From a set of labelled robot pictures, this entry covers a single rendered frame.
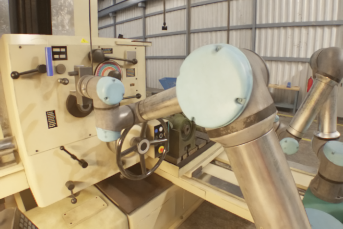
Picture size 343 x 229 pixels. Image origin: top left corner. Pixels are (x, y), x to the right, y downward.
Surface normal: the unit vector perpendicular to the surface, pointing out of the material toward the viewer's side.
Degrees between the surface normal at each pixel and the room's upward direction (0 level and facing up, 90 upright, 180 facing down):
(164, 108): 109
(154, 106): 86
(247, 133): 117
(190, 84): 83
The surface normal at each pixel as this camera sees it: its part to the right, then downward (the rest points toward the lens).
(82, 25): 0.76, 0.14
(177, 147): -0.65, 0.17
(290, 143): -0.42, 0.20
